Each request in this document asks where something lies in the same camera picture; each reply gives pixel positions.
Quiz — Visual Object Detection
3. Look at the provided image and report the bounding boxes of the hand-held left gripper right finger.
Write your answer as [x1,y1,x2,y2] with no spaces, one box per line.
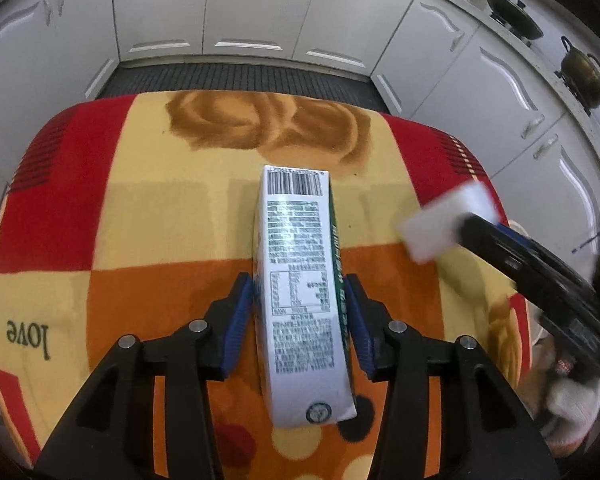
[343,274,561,480]

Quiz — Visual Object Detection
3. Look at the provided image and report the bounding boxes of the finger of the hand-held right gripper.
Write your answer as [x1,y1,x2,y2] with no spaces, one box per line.
[497,224,594,294]
[457,214,600,312]

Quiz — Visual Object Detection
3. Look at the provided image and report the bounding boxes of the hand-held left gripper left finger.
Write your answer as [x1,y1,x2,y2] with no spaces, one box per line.
[32,272,255,480]

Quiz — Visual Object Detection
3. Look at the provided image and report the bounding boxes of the white foam block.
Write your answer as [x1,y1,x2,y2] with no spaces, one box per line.
[397,181,498,263]

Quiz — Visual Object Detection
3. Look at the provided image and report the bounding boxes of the white green milk carton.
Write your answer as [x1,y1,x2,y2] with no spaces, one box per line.
[252,165,358,428]

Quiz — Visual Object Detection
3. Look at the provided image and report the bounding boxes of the person's right hand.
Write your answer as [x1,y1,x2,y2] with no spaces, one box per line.
[529,331,600,457]

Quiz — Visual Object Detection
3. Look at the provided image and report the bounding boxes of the red orange checkered blanket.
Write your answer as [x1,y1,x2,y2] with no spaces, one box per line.
[0,89,536,480]

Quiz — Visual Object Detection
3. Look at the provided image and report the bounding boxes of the dark metal pot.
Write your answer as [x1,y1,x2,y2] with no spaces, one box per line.
[555,36,600,109]

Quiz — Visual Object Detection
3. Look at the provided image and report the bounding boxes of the black wok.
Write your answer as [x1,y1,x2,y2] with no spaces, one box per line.
[457,0,545,42]

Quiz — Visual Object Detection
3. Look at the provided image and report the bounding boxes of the dark ribbed floor mat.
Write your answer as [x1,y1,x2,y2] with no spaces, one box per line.
[97,62,388,113]

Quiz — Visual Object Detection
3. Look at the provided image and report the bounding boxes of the white kitchen cabinets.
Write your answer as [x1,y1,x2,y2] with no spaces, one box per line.
[0,0,600,261]

